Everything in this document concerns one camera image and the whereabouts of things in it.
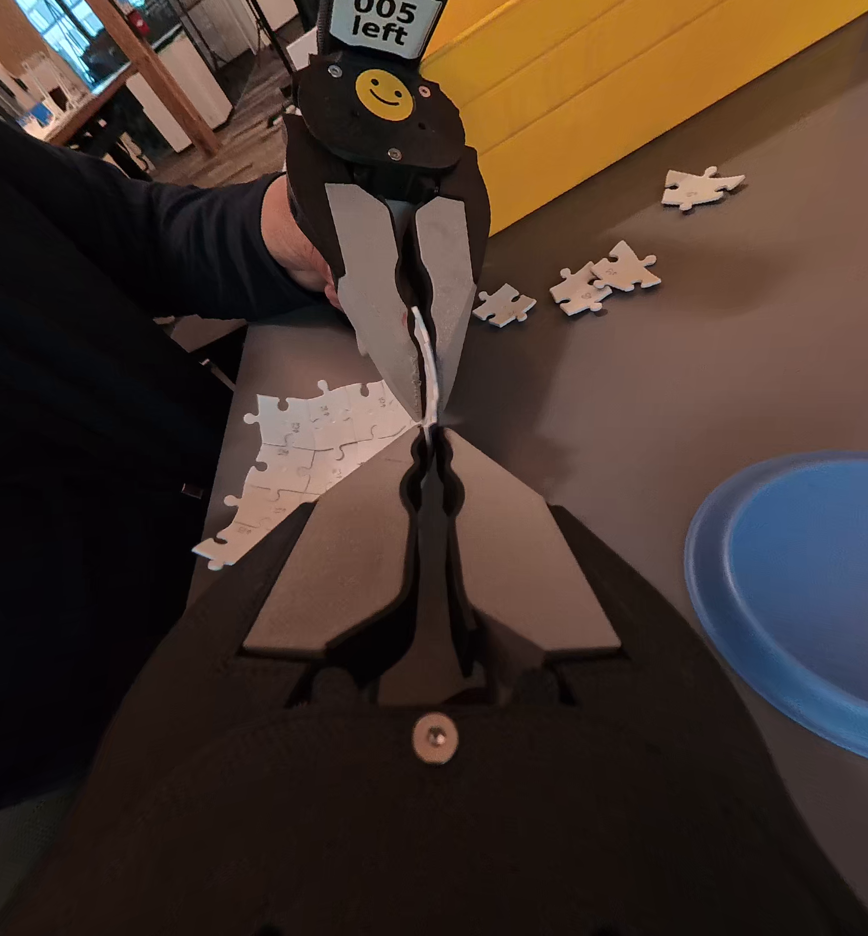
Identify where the blue round plastic stand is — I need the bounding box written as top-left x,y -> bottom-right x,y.
684,452 -> 868,770

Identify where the wooden beam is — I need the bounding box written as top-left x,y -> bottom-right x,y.
86,0 -> 223,156

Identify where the large window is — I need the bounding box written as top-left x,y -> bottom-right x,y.
17,0 -> 113,45

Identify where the background wooden table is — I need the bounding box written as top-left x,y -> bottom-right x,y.
35,66 -> 150,180

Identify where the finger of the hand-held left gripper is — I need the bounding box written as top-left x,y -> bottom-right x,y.
324,183 -> 424,421
413,197 -> 479,414

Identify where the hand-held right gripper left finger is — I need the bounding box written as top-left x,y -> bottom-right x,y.
242,426 -> 435,692

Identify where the person's left hand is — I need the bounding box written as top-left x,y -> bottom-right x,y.
260,175 -> 343,312

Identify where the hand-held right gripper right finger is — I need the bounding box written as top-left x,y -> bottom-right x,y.
437,429 -> 622,681

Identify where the yellow plastic bin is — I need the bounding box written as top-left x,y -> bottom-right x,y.
419,0 -> 868,236

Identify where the white assembled puzzle ball section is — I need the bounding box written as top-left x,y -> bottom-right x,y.
193,306 -> 445,571

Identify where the white cabinet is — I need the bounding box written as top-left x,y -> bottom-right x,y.
127,44 -> 233,153

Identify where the person's left forearm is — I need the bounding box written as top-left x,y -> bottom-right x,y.
0,98 -> 325,323

